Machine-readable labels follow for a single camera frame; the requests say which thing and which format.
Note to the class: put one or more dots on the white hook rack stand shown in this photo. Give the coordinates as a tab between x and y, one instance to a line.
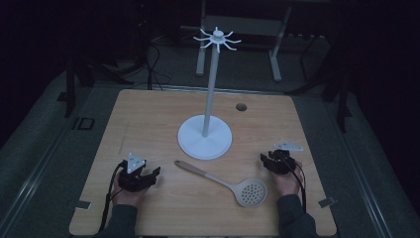
204	139

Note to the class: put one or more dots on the dark metal stand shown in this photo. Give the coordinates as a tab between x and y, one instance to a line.
341	102
70	89

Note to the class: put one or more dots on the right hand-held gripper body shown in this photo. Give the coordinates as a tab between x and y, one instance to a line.
282	162

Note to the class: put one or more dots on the person's left hand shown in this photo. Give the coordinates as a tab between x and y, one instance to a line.
127	196

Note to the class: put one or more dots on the white metal desk frame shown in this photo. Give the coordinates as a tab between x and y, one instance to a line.
244	24

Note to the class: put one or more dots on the beige slotted spoon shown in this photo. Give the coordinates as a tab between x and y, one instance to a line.
251	192

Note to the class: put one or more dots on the person's right hand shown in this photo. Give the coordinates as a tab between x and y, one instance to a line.
286	185

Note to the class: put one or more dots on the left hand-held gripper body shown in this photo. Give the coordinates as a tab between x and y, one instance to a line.
132	178

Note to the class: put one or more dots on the grey tape piece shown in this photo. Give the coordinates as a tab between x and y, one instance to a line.
82	205
327	202

